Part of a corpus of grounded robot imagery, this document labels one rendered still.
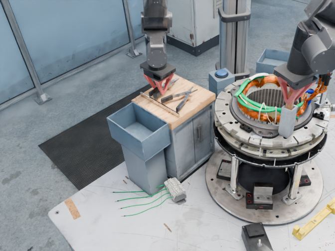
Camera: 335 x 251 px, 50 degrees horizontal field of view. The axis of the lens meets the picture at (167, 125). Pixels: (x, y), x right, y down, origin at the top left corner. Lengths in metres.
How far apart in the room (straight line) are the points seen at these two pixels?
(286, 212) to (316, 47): 0.60
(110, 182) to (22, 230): 1.12
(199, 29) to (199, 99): 2.27
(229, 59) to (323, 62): 0.78
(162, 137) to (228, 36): 0.54
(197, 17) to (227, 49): 1.88
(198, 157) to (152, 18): 0.53
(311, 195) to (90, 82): 2.48
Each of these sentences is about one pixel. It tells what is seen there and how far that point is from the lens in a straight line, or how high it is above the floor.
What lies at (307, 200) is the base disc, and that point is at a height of 0.80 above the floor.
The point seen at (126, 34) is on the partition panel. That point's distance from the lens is 3.53.
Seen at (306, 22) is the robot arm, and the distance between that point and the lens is 0.82.
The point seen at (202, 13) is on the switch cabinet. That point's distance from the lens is 3.37.
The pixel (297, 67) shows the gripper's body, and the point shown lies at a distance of 0.84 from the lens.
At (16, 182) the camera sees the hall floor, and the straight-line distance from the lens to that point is 2.63.
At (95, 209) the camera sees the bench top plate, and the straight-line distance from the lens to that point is 1.26.
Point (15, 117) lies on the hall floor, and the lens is 3.21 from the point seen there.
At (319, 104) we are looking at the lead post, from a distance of 1.09.
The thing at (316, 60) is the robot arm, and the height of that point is 1.38.
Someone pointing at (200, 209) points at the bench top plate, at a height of 0.78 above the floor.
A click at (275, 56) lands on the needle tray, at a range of 1.43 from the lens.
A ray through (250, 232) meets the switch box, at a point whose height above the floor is 0.84.
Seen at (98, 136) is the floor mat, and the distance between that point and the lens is 2.71.
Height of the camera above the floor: 1.75
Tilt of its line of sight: 40 degrees down
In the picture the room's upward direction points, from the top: 7 degrees counter-clockwise
